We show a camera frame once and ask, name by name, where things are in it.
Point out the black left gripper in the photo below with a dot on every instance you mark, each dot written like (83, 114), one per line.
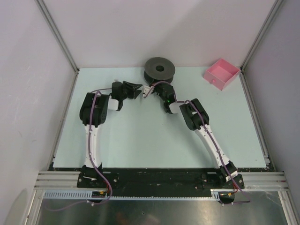
(129, 86)

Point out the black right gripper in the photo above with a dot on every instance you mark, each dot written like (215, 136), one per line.
(156, 86)

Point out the black cable spool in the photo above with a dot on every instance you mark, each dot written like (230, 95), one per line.
(159, 69)

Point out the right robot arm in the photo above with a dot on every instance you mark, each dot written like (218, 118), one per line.
(197, 120)

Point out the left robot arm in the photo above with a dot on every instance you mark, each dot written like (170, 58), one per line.
(93, 114)

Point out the pink open box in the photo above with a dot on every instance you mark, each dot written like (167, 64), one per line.
(221, 74)

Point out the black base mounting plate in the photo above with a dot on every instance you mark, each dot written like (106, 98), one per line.
(125, 179)

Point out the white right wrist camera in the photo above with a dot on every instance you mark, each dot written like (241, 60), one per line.
(147, 90)

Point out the aluminium frame post left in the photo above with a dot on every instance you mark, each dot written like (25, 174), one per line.
(56, 33)

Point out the aluminium frame post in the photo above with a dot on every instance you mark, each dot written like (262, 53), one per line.
(274, 11)
(56, 33)

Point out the grey slotted cable duct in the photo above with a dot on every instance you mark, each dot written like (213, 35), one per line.
(93, 195)

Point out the aluminium front rail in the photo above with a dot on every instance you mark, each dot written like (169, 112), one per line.
(253, 181)

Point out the aluminium frame post right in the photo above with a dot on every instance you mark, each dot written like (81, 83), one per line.
(274, 11)

